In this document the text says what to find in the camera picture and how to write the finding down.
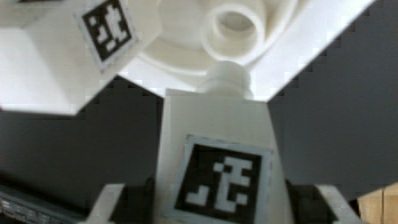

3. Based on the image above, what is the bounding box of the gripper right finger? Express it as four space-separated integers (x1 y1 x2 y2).
287 183 365 224

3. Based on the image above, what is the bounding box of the white U-shaped frame fence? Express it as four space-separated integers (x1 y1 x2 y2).
120 0 374 101

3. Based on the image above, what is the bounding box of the white round stool seat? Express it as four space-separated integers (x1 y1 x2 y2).
120 0 301 76

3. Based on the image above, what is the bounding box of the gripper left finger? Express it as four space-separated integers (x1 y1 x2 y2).
81 184 152 224

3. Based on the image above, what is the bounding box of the white stool leg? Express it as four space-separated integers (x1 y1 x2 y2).
0 0 161 115
152 61 294 224

